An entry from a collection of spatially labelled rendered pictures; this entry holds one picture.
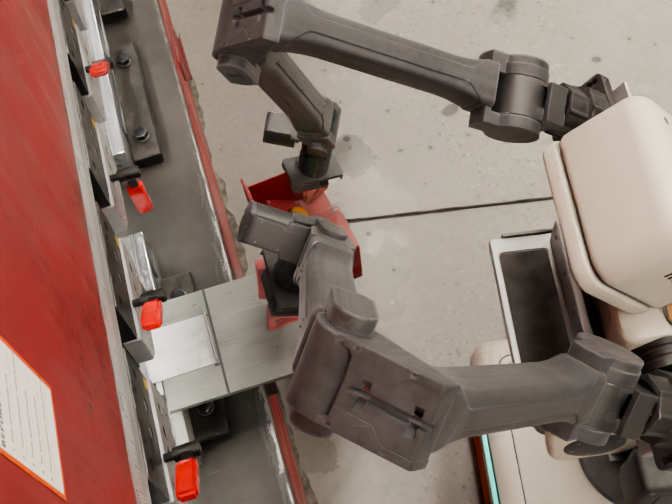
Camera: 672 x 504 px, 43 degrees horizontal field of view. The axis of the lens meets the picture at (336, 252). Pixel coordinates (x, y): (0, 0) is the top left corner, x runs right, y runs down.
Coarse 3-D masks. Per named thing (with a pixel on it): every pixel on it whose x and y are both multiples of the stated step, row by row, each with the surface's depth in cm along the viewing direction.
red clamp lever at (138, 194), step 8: (128, 168) 116; (136, 168) 116; (112, 176) 116; (120, 176) 115; (128, 176) 116; (136, 176) 116; (128, 184) 118; (136, 184) 118; (128, 192) 119; (136, 192) 119; (144, 192) 120; (136, 200) 120; (144, 200) 121; (136, 208) 122; (144, 208) 122
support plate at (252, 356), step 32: (224, 288) 134; (256, 288) 133; (224, 320) 131; (256, 320) 130; (224, 352) 128; (256, 352) 128; (288, 352) 127; (192, 384) 126; (224, 384) 126; (256, 384) 125
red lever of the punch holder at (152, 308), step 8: (160, 288) 104; (144, 296) 104; (152, 296) 104; (160, 296) 104; (136, 304) 104; (144, 304) 100; (152, 304) 100; (160, 304) 100; (144, 312) 98; (152, 312) 98; (160, 312) 98; (144, 320) 96; (152, 320) 96; (160, 320) 97; (144, 328) 97; (152, 328) 97
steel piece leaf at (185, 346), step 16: (192, 320) 131; (160, 336) 130; (176, 336) 130; (192, 336) 130; (208, 336) 130; (160, 352) 129; (176, 352) 129; (192, 352) 128; (208, 352) 128; (160, 368) 128; (176, 368) 127; (192, 368) 127
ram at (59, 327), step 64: (0, 0) 83; (0, 64) 76; (0, 128) 69; (64, 128) 97; (0, 192) 64; (64, 192) 86; (0, 256) 59; (64, 256) 78; (0, 320) 55; (64, 320) 71; (64, 384) 65; (128, 384) 89; (64, 448) 60
